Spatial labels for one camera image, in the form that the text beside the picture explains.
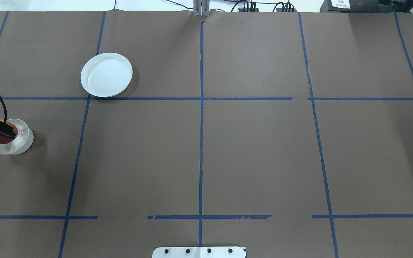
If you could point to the red yellow apple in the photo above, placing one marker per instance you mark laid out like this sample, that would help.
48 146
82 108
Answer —
7 141

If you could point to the white bowl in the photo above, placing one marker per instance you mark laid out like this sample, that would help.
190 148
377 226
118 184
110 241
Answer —
22 141

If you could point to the white plate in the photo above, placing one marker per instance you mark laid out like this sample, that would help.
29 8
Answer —
106 75

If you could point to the black power strip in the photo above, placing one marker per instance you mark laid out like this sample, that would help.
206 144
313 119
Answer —
255 7

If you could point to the black device with label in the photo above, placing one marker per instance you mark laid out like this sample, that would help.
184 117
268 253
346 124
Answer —
366 6

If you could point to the aluminium frame post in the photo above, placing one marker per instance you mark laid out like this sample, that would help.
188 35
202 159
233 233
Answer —
201 8

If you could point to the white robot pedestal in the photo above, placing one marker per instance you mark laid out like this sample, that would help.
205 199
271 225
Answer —
200 252

